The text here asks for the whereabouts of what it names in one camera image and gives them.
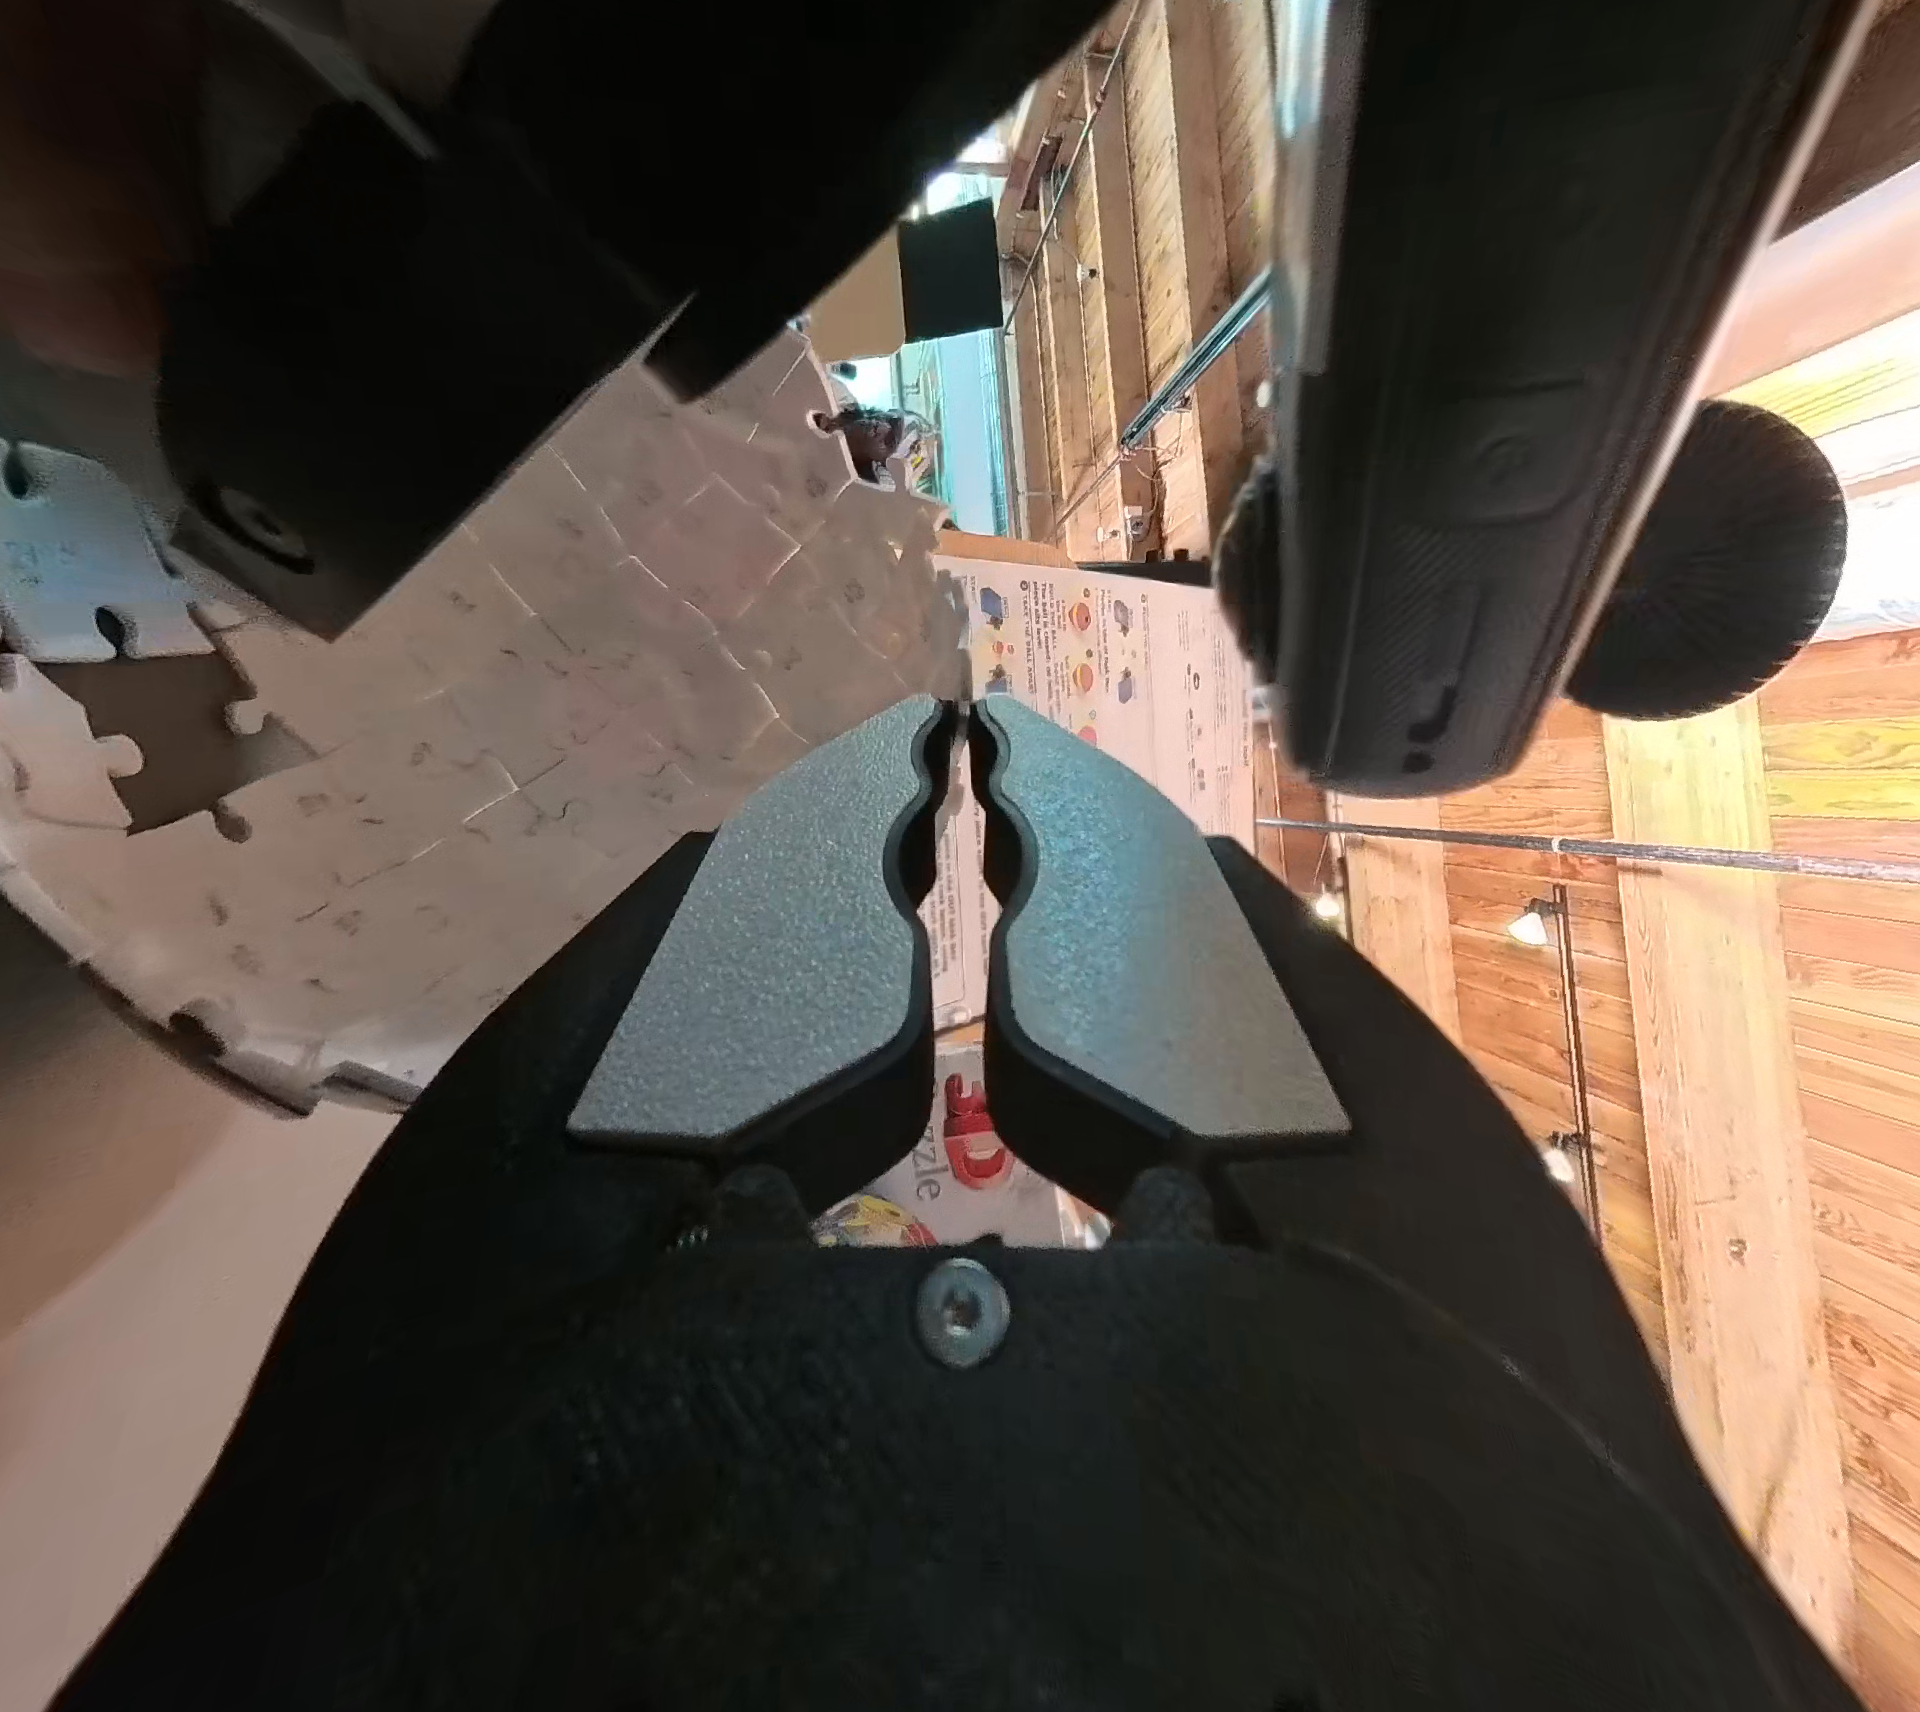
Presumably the black table lamp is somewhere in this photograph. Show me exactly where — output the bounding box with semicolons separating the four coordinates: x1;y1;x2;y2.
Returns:
1559;398;1849;720

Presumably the metal ceiling rail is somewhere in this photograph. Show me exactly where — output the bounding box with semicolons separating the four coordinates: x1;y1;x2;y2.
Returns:
1115;268;1278;455

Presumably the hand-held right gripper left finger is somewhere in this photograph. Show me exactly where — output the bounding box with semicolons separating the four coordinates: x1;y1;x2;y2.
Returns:
563;692;961;1221

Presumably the partly built puzzle ball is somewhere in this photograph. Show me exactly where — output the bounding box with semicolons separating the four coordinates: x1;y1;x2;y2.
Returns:
0;325;974;1118

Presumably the black square panel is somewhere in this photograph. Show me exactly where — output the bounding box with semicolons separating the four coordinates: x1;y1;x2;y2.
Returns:
895;196;1004;344

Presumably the thin steel tension rod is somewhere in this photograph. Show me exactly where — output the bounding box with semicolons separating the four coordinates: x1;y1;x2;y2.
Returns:
1255;816;1920;878

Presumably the white instruction sheet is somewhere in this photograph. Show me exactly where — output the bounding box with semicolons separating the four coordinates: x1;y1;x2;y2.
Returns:
925;549;1261;1040

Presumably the tan square panel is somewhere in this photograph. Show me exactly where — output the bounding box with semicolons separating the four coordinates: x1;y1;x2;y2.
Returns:
802;243;906;364

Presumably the colourful puzzle box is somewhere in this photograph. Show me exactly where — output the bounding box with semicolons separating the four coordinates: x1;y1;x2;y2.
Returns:
810;1067;1111;1251

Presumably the person's left hand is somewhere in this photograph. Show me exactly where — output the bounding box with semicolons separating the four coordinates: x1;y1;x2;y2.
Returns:
0;0;203;383

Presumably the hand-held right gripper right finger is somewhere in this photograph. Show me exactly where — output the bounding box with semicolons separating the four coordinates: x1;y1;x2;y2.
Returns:
966;692;1355;1217

